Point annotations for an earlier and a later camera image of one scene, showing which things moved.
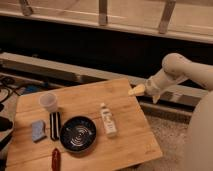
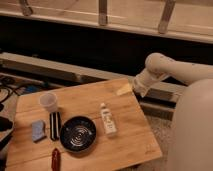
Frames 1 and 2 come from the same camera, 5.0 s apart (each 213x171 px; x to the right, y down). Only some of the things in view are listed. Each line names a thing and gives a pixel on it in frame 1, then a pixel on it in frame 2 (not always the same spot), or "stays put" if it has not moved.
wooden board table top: (92, 127) stays put
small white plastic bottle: (110, 126) stays put
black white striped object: (55, 125) stays put
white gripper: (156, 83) to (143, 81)
